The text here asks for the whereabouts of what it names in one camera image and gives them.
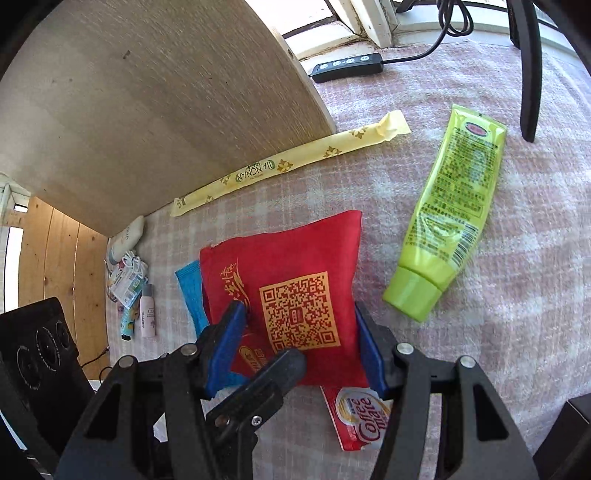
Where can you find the plaid cloth covered desktop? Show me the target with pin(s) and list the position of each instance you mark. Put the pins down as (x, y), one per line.
(531, 277)

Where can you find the green squeeze tube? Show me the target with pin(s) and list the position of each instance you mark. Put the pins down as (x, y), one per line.
(452, 194)

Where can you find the red fabric pouch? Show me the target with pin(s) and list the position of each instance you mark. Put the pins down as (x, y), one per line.
(295, 258)

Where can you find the red white creamer sachet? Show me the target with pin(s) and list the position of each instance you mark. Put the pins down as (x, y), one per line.
(355, 420)

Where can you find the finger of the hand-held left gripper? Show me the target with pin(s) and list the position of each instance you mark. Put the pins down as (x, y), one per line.
(272, 383)

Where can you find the pale pink lip balm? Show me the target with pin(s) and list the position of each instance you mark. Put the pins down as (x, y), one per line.
(148, 314)

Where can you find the blue wet wipes pack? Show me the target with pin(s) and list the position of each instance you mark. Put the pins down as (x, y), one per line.
(189, 295)

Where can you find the white window frame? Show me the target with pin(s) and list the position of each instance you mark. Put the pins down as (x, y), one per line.
(369, 23)

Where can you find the light wooden board panel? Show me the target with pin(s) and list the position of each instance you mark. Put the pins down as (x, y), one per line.
(161, 101)

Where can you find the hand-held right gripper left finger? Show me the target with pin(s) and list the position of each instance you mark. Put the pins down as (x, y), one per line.
(228, 341)

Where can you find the pine plank panel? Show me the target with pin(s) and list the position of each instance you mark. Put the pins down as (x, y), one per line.
(60, 258)

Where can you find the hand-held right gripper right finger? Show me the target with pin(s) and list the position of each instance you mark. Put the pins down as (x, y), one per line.
(369, 350)

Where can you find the yellow paper chopstick wrapper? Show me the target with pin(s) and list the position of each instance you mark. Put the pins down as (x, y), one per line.
(286, 164)

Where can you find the teal printed small tube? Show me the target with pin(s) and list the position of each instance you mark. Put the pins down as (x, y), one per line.
(127, 325)

